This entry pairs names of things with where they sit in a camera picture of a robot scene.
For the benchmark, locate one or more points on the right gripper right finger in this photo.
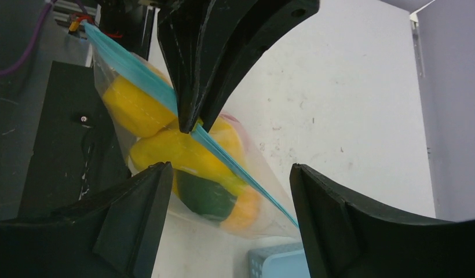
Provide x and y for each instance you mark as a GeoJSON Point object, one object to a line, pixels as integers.
{"type": "Point", "coordinates": [348, 234]}

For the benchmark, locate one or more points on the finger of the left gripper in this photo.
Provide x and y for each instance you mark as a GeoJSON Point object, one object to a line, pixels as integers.
{"type": "Point", "coordinates": [181, 25]}
{"type": "Point", "coordinates": [261, 27]}

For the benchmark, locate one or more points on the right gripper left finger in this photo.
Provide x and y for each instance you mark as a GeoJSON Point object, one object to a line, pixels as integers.
{"type": "Point", "coordinates": [115, 233]}

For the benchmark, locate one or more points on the blue plastic basket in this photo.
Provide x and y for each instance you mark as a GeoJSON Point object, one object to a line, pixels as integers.
{"type": "Point", "coordinates": [286, 260]}

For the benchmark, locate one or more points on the green lime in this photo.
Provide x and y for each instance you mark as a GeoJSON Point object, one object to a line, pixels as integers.
{"type": "Point", "coordinates": [203, 197]}

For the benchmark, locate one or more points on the yellow lemon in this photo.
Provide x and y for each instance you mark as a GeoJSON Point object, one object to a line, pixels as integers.
{"type": "Point", "coordinates": [135, 110]}

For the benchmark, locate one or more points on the peach fruit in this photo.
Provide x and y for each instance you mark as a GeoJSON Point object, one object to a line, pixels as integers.
{"type": "Point", "coordinates": [244, 213]}

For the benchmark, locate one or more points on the yellow banana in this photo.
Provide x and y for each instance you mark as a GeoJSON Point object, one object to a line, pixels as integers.
{"type": "Point", "coordinates": [186, 154]}

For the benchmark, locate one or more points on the clear zip top bag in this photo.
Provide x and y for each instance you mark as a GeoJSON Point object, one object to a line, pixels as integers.
{"type": "Point", "coordinates": [227, 139]}

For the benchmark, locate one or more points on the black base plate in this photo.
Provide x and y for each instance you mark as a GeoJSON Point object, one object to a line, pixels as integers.
{"type": "Point", "coordinates": [76, 152]}

